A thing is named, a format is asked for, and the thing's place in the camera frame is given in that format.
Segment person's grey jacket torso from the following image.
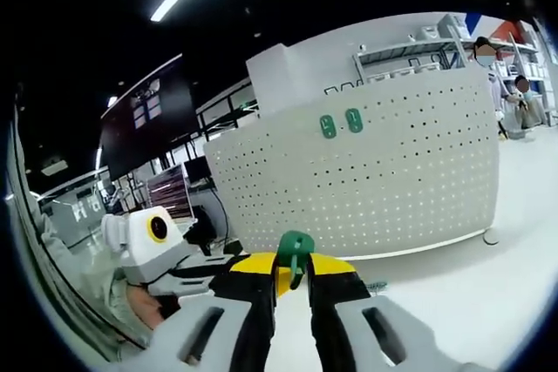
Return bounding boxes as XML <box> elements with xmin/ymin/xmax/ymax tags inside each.
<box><xmin>6</xmin><ymin>125</ymin><xmax>110</xmax><ymax>347</ymax></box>

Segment large dark wall display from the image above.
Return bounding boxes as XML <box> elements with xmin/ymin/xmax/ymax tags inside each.
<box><xmin>100</xmin><ymin>52</ymin><xmax>197</xmax><ymax>181</ymax></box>

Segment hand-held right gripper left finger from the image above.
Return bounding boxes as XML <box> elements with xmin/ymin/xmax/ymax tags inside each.
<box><xmin>98</xmin><ymin>251</ymin><xmax>281</xmax><ymax>372</ymax></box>

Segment black case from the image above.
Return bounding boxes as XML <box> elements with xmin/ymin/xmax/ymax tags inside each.
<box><xmin>185</xmin><ymin>205</ymin><xmax>219</xmax><ymax>255</ymax></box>

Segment person's left hand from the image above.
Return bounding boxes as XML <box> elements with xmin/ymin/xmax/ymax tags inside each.
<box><xmin>125</xmin><ymin>282</ymin><xmax>178</xmax><ymax>330</ymax></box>

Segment metal storage shelf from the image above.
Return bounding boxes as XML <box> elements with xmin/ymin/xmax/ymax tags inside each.
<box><xmin>352</xmin><ymin>14</ymin><xmax>550</xmax><ymax>85</ymax></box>

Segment white box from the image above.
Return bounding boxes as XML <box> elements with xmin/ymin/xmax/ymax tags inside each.
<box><xmin>246</xmin><ymin>43</ymin><xmax>315</xmax><ymax>118</ymax></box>

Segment red blue wall banner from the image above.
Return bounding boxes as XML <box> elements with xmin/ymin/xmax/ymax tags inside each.
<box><xmin>464</xmin><ymin>12</ymin><xmax>524</xmax><ymax>42</ymax></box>

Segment open laptop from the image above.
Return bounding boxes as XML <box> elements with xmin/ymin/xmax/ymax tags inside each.
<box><xmin>146</xmin><ymin>162</ymin><xmax>195</xmax><ymax>223</ymax></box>

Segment white ceiling unit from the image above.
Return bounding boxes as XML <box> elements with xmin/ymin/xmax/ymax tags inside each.
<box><xmin>41</xmin><ymin>158</ymin><xmax>69</xmax><ymax>175</ymax></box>

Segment white pegboard mounting plate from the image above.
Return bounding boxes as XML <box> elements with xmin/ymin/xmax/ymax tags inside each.
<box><xmin>203</xmin><ymin>70</ymin><xmax>503</xmax><ymax>260</ymax></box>

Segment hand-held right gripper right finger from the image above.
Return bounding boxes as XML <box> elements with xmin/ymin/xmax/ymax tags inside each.
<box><xmin>304</xmin><ymin>252</ymin><xmax>493</xmax><ymax>372</ymax></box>

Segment black monitor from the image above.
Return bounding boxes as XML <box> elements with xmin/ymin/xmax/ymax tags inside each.
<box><xmin>182</xmin><ymin>158</ymin><xmax>211</xmax><ymax>185</ymax></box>

